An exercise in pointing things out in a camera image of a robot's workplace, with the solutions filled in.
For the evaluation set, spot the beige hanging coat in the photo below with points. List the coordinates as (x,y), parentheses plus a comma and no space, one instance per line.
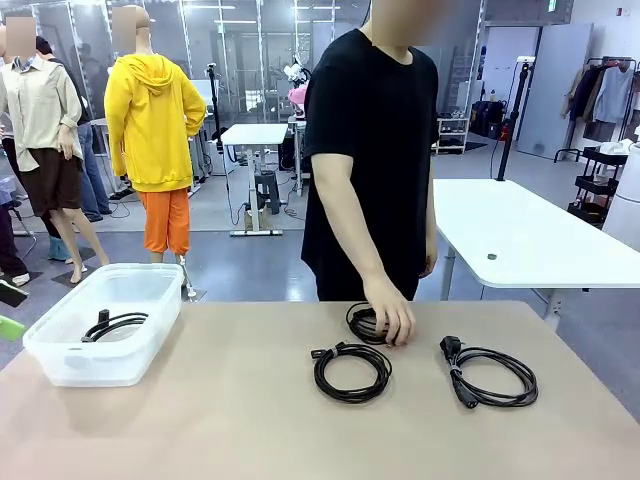
(570,95)

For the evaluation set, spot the person's right hand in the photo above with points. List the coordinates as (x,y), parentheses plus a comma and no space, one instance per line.
(392,312)

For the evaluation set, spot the person's right forearm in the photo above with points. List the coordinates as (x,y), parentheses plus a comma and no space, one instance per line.
(355,245)

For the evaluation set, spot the clear plastic storage bin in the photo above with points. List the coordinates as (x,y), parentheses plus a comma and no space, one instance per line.
(115,360)

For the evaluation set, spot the black tripod stand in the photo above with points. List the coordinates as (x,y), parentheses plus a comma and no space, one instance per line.
(219,136)

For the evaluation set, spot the orange cropped pants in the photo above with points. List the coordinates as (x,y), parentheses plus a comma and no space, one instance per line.
(165,220)

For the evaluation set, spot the person's left hand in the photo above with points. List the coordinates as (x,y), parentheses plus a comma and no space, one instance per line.
(429,265)

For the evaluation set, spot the red fire alarm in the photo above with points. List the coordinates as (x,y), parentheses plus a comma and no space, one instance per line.
(623,11)

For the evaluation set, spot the grey partition panel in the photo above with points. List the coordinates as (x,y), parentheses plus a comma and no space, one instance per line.
(555,90)

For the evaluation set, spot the red fire extinguisher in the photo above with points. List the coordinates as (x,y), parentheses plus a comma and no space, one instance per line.
(506,132)

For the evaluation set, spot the large white table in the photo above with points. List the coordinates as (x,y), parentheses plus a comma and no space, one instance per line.
(525,230)

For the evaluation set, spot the mannequin stand base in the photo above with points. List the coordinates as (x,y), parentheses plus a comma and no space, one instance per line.
(196,295)

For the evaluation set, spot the mannequin in yellow hoodie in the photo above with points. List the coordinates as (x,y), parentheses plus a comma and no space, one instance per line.
(143,45)

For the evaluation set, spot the dark navy hanging coat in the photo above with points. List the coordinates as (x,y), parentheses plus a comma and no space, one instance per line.
(586,95)

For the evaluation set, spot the black trolley cart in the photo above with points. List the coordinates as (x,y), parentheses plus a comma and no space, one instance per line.
(597,182)

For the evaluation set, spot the man in black shirt jeans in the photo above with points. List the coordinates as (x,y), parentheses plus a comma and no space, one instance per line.
(95,165)

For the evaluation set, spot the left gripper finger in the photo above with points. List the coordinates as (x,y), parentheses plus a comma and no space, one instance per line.
(10,327)
(11,292)

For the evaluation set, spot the white standing desk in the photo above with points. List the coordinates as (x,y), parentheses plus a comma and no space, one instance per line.
(255,132)

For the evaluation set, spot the person's left forearm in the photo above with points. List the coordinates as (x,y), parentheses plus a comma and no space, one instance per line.
(431,230)

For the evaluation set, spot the black camera pole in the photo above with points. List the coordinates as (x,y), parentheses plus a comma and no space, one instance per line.
(510,135)

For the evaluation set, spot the light grey hanging sweater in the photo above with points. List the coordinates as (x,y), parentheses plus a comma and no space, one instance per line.
(612,95)

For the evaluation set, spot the white item on cart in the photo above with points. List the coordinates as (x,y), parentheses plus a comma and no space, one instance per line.
(615,148)

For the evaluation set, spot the person in black t-shirt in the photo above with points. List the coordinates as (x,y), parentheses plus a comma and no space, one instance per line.
(370,125)

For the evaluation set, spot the black bags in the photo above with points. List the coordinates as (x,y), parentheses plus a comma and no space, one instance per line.
(482,120)

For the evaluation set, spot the brown shorts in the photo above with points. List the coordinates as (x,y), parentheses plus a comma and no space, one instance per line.
(55,180)

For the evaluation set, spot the black clothes rack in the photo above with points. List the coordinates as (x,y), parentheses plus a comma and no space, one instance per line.
(612,59)

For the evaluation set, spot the white shoe rack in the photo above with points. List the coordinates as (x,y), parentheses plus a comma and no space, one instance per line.
(452,135)

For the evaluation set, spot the bystander in dark trousers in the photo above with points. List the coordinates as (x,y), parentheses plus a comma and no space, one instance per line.
(7,240)

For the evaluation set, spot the pink object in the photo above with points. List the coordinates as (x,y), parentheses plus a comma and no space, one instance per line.
(297,97)

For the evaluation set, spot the dark hanging skirt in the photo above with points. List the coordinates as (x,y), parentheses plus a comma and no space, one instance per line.
(600,131)

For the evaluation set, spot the mannequin in beige shirt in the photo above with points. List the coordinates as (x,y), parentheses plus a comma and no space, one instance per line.
(67,137)

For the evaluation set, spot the yellow hoodie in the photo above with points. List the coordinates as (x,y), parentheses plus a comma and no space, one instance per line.
(150,130)

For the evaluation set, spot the black step stool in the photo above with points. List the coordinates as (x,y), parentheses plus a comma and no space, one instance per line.
(267,190)

